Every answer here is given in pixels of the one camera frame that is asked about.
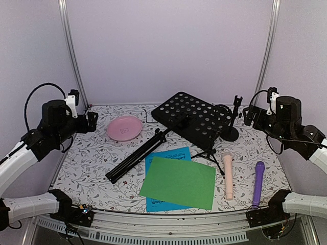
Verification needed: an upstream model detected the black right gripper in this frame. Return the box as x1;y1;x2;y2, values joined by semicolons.
243;105;290;145

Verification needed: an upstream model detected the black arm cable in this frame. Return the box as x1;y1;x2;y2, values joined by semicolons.
249;89;325;155
24;83;67;130

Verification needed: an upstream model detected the pink round plate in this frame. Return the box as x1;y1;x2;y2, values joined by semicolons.
107;116;143;141

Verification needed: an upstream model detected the pink beige microphone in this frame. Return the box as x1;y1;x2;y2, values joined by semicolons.
222;152;233;201

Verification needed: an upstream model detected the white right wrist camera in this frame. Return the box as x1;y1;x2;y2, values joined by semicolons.
267;87;280;115

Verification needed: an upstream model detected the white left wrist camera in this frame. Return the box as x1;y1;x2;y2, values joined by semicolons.
65;95;78;118

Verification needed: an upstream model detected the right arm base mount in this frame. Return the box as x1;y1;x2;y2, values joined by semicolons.
246;189;297;240

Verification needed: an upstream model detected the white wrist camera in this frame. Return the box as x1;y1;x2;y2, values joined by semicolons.
267;87;280;115
65;95;78;118

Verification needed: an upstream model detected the black perforated music stand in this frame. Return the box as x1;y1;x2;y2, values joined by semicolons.
105;91;230;184

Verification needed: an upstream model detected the black shock mount tripod stand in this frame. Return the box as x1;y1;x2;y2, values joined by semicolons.
191;104;231;176

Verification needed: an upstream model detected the black round-base mic stand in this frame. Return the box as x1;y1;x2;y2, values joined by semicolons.
220;95;243;142

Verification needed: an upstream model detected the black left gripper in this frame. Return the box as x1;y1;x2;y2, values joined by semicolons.
54;110;98;145

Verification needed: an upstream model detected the blue sheet music paper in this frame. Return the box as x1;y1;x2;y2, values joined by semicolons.
145;146;191;212

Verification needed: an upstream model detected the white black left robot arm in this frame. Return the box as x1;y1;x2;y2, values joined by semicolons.
1;95;98;230

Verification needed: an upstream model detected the purple microphone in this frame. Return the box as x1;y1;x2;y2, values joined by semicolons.
252;161;265;209

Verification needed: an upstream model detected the green paper sheet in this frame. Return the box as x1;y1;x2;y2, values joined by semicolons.
139;157;216;210

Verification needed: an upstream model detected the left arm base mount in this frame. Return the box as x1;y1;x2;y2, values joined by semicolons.
49;189;95;228

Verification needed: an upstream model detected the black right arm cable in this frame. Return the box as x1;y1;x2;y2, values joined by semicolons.
249;89;325;155

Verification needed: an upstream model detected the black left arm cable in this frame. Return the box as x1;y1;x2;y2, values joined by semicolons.
24;83;67;130

